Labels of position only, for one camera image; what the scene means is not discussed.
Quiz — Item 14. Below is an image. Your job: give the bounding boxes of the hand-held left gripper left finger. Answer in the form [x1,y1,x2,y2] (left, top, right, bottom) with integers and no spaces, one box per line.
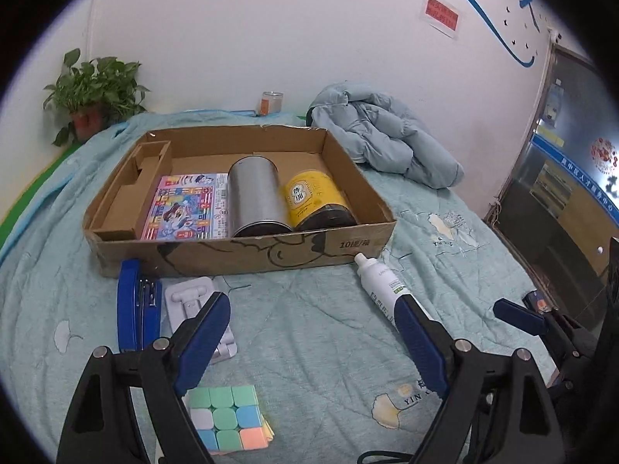
[57,291,232,464]

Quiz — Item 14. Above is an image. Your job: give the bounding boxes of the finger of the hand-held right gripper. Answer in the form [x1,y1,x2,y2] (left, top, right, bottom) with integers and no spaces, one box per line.
[493,299,600,359]
[546,372,589,400]

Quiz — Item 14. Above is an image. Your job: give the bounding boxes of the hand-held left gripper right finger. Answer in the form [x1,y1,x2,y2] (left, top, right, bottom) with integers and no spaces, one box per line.
[394,294,566,464]

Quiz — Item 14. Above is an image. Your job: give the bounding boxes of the white folding phone stand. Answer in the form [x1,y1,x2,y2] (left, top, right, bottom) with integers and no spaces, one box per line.
[164,276,239,363]

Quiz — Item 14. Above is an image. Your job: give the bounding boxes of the white spray bottle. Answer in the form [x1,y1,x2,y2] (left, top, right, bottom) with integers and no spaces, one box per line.
[354,252,417,334]

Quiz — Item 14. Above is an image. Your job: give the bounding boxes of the pastel puzzle cube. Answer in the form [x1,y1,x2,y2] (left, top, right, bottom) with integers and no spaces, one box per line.
[184,384,276,455]

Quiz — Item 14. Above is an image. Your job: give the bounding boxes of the blue stapler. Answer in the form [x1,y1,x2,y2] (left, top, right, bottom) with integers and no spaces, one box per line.
[117,258,162,353]

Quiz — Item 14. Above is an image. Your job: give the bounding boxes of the brown cardboard box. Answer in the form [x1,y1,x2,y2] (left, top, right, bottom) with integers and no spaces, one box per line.
[81,126,398,278]

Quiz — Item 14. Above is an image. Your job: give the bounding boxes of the cartoon board game box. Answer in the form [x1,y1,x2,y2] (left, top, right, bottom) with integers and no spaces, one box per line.
[140,172,230,241]

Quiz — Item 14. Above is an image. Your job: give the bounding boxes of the silver metal tin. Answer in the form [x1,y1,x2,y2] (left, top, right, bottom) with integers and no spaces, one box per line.
[227,155,293,239]

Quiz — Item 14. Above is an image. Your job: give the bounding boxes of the yellow label jar black lid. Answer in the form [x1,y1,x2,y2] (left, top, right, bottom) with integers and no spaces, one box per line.
[282,169,359,232]

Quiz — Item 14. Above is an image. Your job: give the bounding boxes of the light blue quilted blanket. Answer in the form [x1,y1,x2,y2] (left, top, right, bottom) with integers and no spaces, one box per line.
[0,109,557,464]

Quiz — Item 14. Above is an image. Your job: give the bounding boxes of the glass door with posters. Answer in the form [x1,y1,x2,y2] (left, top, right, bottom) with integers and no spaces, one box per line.
[484,41,619,334]

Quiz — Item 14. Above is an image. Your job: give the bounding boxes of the light blue puffer jacket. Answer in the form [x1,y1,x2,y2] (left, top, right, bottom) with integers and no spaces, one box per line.
[306,82,464,189]

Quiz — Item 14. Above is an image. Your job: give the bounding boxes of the green mat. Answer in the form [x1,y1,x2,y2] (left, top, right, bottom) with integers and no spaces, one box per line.
[0,152,66,247]

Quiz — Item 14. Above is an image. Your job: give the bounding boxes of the potted green plant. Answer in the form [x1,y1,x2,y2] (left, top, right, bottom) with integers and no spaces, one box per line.
[43,48,150,148]

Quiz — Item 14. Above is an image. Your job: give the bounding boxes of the black cable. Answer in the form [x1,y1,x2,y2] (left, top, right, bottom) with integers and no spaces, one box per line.
[358,451,417,464]

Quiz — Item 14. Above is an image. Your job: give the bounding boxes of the blue wall decal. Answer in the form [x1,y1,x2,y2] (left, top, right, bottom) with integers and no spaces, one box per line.
[401,0,540,68]

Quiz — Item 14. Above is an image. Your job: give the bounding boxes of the red wall sign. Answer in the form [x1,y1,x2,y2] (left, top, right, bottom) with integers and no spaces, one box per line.
[424,0,461,38]

